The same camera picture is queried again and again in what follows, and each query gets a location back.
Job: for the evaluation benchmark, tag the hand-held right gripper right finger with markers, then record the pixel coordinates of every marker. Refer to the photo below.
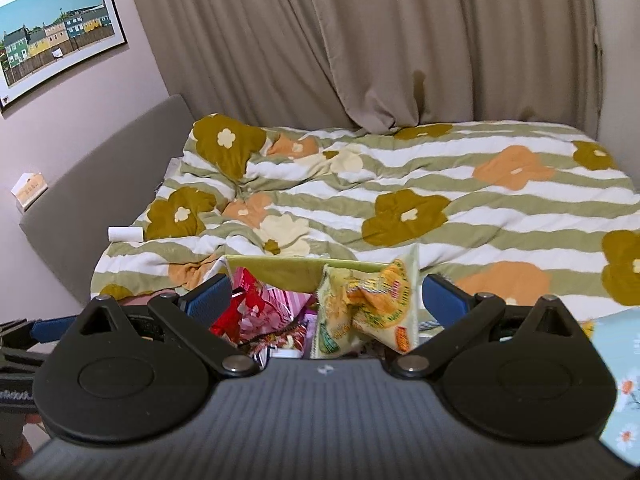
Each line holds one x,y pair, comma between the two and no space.
445,297

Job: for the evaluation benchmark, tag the wall poster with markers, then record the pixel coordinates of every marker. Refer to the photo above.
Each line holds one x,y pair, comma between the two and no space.
55,35

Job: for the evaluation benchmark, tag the yellow snack packet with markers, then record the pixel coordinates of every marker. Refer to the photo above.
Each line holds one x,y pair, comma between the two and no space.
350,305

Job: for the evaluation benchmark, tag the green cardboard box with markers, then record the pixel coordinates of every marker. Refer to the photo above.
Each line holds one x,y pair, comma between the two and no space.
280,270

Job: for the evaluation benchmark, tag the blue daisy tablecloth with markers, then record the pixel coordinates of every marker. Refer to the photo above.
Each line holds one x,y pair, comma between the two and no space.
625,360

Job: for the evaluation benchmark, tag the striped floral blanket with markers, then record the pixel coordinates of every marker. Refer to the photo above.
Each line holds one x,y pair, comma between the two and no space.
450,185

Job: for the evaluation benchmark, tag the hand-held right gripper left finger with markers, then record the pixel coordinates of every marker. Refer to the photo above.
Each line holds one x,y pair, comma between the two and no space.
210,300

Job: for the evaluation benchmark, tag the person's left hand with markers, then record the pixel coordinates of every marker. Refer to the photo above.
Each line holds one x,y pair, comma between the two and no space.
22,447

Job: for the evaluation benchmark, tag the white paper roll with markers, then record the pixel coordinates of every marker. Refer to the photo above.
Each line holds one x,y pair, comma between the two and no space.
126,234

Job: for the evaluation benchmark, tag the red white snack packet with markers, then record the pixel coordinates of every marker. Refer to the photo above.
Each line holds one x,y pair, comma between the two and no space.
225,327

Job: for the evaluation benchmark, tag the grey headboard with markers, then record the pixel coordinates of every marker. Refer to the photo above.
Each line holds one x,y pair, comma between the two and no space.
100,175

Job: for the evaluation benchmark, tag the small cardboard box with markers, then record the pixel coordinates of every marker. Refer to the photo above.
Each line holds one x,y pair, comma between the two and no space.
30,190

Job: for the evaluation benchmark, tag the pink striped snack packet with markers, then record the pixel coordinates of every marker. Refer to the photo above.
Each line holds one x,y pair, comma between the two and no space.
265,310

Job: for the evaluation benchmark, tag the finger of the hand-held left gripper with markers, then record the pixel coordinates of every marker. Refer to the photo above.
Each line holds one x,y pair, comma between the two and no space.
52,329

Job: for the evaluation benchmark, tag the beige curtain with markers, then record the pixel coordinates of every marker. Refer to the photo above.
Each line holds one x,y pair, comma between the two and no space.
400,35

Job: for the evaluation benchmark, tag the brown orange snack packet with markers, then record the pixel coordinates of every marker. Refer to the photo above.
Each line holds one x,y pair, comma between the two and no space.
280,344

